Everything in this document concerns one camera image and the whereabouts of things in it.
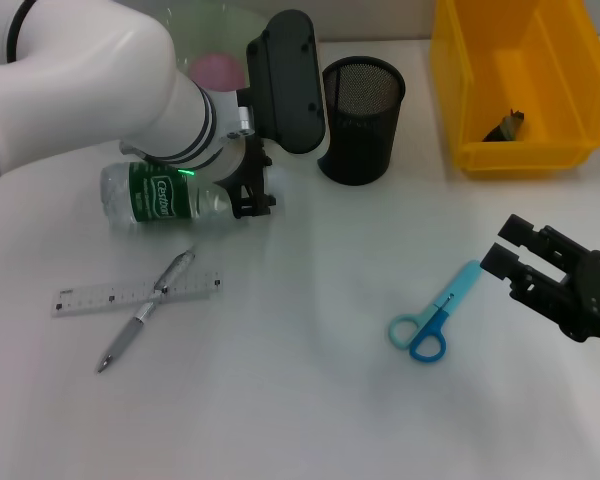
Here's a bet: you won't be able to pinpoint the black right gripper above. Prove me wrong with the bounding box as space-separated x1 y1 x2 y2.
479 213 600 347

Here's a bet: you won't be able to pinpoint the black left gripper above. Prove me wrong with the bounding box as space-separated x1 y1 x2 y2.
217 134 280 222

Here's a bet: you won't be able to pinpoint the clear green-label water bottle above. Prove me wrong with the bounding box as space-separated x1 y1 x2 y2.
99 160 290 234

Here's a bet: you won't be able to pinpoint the green plastic wrapper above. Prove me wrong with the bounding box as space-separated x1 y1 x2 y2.
482 108 529 144

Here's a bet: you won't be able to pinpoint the pink peach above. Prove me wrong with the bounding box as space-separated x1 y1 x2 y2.
189 52 246 95

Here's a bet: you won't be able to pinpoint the black mesh pen cup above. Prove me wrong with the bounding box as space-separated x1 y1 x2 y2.
317 56 406 187

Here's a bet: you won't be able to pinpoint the blue scissors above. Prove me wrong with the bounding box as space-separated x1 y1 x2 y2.
387 259 484 364

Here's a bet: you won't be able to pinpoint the silver ballpoint pen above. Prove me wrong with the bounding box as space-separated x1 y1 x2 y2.
95 243 200 375

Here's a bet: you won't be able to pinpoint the translucent green fruit bowl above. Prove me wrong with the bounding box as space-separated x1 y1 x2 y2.
165 4 281 96

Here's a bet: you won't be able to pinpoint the clear plastic ruler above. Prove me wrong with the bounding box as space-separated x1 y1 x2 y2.
51 271 225 317

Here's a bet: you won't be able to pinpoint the yellow plastic bin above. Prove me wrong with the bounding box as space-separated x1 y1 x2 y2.
429 0 600 180

